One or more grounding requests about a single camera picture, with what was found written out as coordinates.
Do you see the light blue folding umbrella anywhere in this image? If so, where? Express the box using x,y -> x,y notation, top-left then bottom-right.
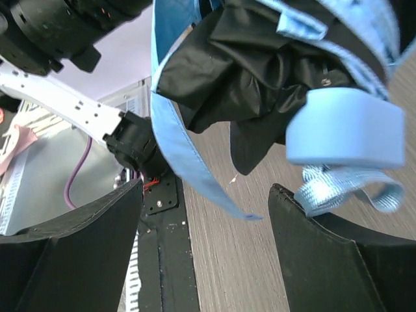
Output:
151,1 -> 415,220

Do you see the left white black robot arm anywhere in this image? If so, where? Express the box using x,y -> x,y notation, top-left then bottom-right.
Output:
1,0 -> 170,178

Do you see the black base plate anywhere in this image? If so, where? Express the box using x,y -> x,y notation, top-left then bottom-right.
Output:
138,173 -> 200,312

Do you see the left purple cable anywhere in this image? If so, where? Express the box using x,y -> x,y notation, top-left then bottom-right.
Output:
64,136 -> 94,209

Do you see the aluminium front rail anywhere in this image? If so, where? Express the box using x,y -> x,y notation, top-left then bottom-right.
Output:
125,233 -> 141,312

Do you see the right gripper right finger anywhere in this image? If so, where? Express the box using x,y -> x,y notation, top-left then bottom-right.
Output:
268,184 -> 415,312

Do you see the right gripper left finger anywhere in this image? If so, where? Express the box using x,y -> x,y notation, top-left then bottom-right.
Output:
1,180 -> 142,312

